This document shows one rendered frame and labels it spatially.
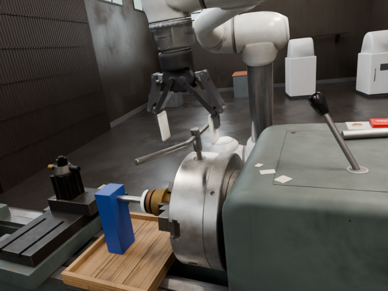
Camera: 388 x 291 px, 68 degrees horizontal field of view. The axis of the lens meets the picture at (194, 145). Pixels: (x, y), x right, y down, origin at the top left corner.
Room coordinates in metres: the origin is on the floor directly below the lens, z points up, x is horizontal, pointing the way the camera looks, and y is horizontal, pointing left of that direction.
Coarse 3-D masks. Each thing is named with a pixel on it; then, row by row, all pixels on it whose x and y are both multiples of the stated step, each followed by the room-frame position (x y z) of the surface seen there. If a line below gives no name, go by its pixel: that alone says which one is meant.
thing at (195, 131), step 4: (192, 128) 0.70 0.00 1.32; (196, 128) 0.70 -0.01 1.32; (192, 132) 0.69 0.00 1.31; (196, 132) 0.69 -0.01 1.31; (196, 136) 0.69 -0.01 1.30; (196, 140) 0.69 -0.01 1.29; (200, 140) 0.70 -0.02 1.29; (196, 144) 0.69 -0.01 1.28; (200, 144) 0.70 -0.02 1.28; (196, 148) 0.70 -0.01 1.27; (200, 148) 0.70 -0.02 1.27; (196, 152) 0.70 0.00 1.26; (200, 152) 0.70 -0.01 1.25; (200, 156) 0.70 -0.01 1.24
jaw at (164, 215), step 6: (162, 204) 0.72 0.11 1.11; (168, 204) 0.71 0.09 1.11; (162, 210) 0.68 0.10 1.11; (168, 210) 0.67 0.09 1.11; (162, 216) 0.64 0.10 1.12; (168, 216) 0.64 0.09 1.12; (162, 222) 0.63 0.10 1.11; (168, 222) 0.62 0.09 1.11; (174, 222) 0.60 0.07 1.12; (162, 228) 0.63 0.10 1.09; (168, 228) 0.62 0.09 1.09; (174, 228) 0.60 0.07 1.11; (174, 234) 0.60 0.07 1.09
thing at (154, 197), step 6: (150, 192) 0.78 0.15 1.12; (156, 192) 0.77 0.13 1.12; (162, 192) 0.76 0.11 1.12; (168, 192) 0.78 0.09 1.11; (144, 198) 0.77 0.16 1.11; (150, 198) 0.77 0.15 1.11; (156, 198) 0.75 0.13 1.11; (162, 198) 0.75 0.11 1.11; (168, 198) 0.75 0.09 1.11; (144, 204) 0.76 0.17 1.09; (150, 204) 0.76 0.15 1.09; (156, 204) 0.74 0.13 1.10; (150, 210) 0.76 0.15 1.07; (156, 210) 0.74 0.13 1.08
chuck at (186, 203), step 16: (192, 160) 0.71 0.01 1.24; (208, 160) 0.69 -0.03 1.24; (176, 176) 0.66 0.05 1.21; (192, 176) 0.65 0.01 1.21; (208, 176) 0.63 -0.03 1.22; (176, 192) 0.63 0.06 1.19; (192, 192) 0.61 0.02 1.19; (176, 208) 0.61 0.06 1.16; (192, 208) 0.59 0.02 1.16; (192, 224) 0.58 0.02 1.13; (176, 240) 0.59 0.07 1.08; (192, 240) 0.57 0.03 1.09; (176, 256) 0.61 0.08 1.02; (192, 256) 0.58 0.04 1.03
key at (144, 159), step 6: (204, 126) 0.74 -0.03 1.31; (192, 138) 0.68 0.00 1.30; (180, 144) 0.63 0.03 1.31; (186, 144) 0.65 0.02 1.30; (162, 150) 0.57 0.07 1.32; (168, 150) 0.58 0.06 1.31; (174, 150) 0.60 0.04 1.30; (144, 156) 0.52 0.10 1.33; (150, 156) 0.53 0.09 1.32; (156, 156) 0.54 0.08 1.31; (138, 162) 0.49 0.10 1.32; (144, 162) 0.51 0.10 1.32
